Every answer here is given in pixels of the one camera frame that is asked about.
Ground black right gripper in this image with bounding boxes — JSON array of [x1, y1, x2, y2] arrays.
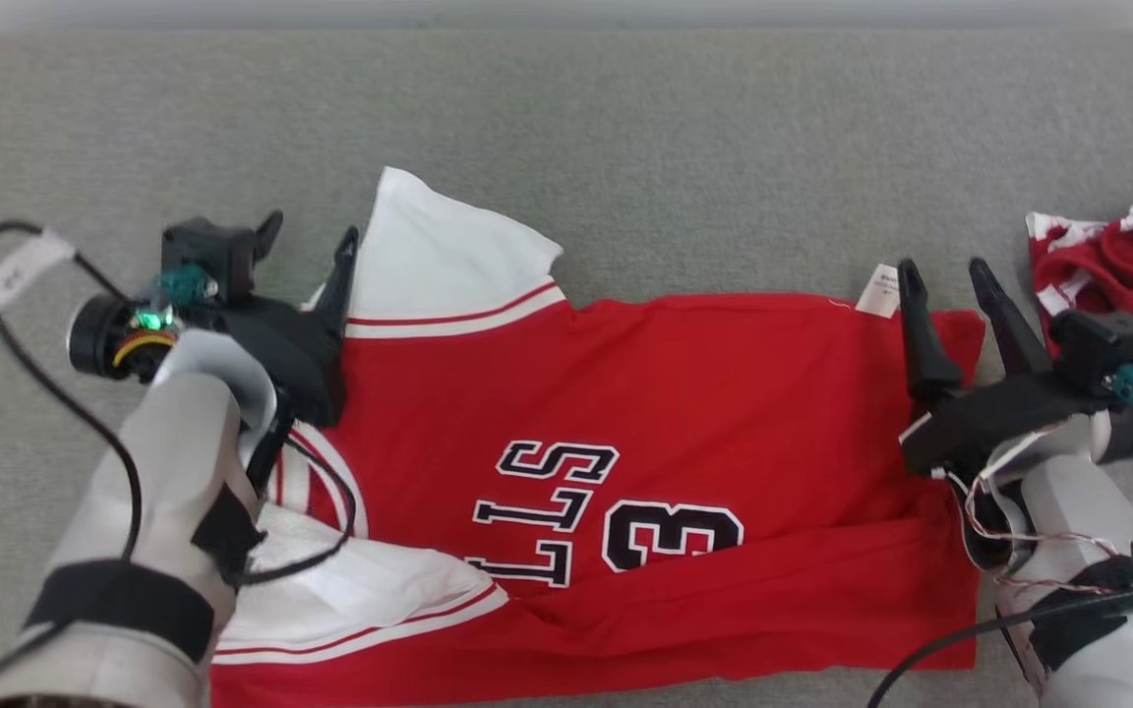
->
[[897, 257, 1110, 480]]

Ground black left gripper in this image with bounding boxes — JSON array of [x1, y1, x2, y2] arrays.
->
[[195, 209, 361, 430]]

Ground red white basketball jersey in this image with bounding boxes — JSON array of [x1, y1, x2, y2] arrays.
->
[[208, 165, 986, 708]]

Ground red white shorts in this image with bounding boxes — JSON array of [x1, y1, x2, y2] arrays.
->
[[1024, 195, 1133, 443]]

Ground thin red white wires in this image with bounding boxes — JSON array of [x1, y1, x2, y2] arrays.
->
[[960, 472, 1118, 593]]

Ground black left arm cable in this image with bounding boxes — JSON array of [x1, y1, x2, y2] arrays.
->
[[232, 433, 359, 591]]

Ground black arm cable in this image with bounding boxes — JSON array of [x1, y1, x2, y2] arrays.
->
[[232, 433, 359, 591], [866, 580, 1133, 708]]

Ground white cable label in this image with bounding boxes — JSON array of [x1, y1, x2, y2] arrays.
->
[[0, 228, 76, 311]]

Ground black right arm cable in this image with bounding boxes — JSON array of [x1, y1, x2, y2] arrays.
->
[[866, 580, 1133, 708]]

